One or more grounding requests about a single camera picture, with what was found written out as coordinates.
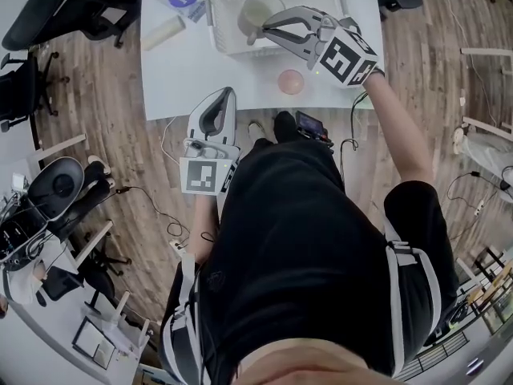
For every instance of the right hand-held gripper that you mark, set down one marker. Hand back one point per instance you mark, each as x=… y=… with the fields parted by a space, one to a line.
x=344 y=58

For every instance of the black framed tray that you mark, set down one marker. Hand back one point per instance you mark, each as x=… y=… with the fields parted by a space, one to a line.
x=90 y=341

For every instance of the person's left forearm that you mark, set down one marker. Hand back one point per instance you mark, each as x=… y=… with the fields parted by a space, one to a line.
x=202 y=223

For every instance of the person's head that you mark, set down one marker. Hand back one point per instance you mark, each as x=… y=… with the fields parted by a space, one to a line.
x=312 y=365

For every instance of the white desk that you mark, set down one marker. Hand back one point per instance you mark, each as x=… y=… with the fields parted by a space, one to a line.
x=487 y=50

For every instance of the cream cylindrical roll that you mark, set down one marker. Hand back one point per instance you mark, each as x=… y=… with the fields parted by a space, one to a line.
x=164 y=32

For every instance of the white power strip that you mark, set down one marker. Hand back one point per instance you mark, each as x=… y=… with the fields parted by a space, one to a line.
x=177 y=245
x=479 y=208

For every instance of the person's black clothing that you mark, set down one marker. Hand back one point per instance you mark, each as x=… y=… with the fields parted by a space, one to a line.
x=296 y=235

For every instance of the grey rimmed black chair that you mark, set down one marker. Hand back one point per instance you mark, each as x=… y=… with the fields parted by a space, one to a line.
x=56 y=183

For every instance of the person's left shoe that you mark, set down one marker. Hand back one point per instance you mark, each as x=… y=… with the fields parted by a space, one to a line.
x=255 y=128

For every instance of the black electronic equipment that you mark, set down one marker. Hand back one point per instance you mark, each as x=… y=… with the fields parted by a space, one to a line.
x=16 y=235

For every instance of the person's right forearm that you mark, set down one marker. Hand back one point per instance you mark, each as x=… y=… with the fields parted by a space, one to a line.
x=397 y=134

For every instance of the white plastic basket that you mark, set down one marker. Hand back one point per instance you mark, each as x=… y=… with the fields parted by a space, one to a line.
x=224 y=34

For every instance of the black backpack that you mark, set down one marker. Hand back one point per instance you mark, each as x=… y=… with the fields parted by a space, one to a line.
x=453 y=315

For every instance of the pink cup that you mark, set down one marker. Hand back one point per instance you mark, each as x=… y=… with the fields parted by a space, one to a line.
x=290 y=81

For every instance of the black waist-mounted device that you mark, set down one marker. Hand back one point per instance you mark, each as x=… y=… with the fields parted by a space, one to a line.
x=308 y=122

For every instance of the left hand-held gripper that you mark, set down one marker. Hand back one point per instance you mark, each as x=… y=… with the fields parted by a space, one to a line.
x=200 y=177

